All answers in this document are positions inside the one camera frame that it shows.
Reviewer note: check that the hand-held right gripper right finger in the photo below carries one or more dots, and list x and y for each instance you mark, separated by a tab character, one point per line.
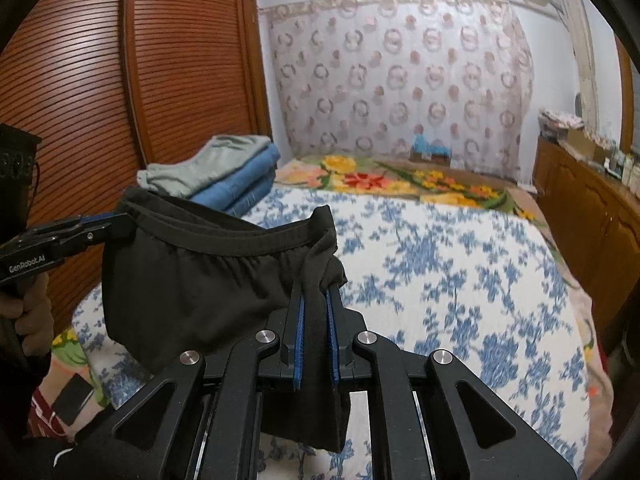
332	345

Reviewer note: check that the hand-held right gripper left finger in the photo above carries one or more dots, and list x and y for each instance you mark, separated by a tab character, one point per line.
299	340

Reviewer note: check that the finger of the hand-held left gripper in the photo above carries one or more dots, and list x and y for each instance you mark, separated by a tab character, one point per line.
100	218
95	236

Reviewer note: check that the black pants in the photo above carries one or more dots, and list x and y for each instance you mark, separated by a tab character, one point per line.
200	285

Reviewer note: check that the person's left hand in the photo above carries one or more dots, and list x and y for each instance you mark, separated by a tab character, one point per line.
30	315

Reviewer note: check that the blue floral white bedsheet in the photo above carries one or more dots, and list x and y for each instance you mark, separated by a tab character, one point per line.
450	310

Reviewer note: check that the folded grey garment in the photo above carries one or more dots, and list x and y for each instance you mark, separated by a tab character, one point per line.
210	160

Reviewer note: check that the folded blue jeans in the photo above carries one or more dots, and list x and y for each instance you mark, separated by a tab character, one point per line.
235	185

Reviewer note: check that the black phone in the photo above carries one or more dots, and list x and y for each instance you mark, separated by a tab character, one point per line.
72	400

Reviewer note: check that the colourful flower blanket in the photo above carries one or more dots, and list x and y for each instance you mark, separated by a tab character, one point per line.
370	180

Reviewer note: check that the wooden louvred wardrobe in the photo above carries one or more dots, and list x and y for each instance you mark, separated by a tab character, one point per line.
175	60

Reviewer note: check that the wooden cabinet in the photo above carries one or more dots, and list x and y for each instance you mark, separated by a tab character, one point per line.
585	210

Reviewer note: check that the printed fabric bundle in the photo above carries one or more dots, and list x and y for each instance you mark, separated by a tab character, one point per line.
560	121

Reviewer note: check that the cardboard box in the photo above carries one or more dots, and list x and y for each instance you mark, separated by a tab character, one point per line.
582	145

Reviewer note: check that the white jar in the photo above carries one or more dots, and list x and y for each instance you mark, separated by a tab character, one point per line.
629	167

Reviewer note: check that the cream tied curtain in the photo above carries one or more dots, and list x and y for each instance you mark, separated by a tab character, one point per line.
585	60

